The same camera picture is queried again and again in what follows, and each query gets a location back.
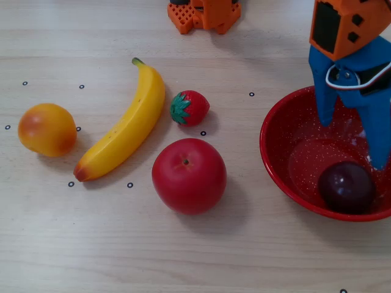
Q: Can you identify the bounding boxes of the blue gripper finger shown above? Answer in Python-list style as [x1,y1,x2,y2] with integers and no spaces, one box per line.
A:
[329,64,391,171]
[314,78,338,128]

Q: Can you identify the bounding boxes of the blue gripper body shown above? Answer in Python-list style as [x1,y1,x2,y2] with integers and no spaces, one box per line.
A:
[308,36,391,92]

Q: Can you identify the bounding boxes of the dark purple plum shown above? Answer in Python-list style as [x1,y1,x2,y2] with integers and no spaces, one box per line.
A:
[317,161,376,214]

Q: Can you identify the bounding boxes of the red speckled bowl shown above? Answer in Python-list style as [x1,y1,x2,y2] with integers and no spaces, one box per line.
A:
[259,85,391,222]

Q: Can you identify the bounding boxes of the red strawberry with green leaves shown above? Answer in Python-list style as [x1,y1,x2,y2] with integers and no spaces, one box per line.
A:
[169,90,211,127]

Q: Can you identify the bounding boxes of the red apple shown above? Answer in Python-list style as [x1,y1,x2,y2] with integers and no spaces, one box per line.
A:
[152,137,227,215]

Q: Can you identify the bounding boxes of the yellow banana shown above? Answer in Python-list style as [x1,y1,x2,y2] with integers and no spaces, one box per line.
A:
[73,57,166,183]

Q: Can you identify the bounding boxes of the orange yellow peach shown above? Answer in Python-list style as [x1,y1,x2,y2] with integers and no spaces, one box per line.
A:
[17,103,78,157]

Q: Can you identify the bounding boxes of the white red black servo cable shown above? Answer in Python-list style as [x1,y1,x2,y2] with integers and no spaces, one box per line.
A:
[324,62,391,92]

